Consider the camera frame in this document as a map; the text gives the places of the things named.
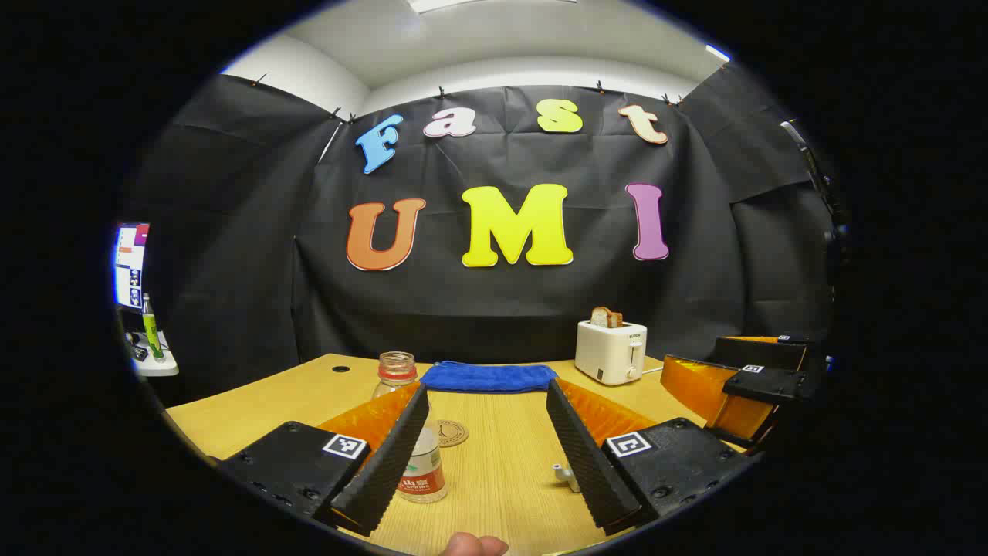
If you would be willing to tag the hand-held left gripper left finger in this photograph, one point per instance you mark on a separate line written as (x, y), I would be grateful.
(394, 463)

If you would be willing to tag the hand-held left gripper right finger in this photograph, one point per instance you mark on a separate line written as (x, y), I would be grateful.
(587, 463)

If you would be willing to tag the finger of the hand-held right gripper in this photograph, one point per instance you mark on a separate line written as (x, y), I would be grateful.
(764, 384)
(760, 354)

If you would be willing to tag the white square teacup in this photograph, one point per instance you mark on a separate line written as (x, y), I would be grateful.
(567, 477)

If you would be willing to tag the clear plastic water bottle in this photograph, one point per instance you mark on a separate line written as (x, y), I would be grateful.
(428, 475)

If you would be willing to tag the round brown coaster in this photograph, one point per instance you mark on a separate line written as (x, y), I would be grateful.
(454, 434)

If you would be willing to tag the green bottle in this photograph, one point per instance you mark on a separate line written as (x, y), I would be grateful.
(153, 332)

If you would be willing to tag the white toaster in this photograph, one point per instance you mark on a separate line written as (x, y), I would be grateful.
(606, 355)

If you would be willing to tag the blue towel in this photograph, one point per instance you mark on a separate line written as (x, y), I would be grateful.
(488, 377)

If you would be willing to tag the black backdrop cloth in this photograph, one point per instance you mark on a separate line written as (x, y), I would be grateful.
(540, 309)

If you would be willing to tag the dark metal bar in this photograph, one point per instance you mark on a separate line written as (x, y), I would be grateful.
(806, 158)

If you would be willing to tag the white side table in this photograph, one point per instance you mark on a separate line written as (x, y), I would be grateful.
(158, 364)

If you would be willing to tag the small black device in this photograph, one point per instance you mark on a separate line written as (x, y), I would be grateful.
(139, 353)

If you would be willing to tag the ceiling light panel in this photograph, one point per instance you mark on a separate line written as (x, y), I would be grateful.
(440, 5)
(718, 53)

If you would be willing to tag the computer monitor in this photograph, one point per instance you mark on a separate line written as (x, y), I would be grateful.
(130, 266)

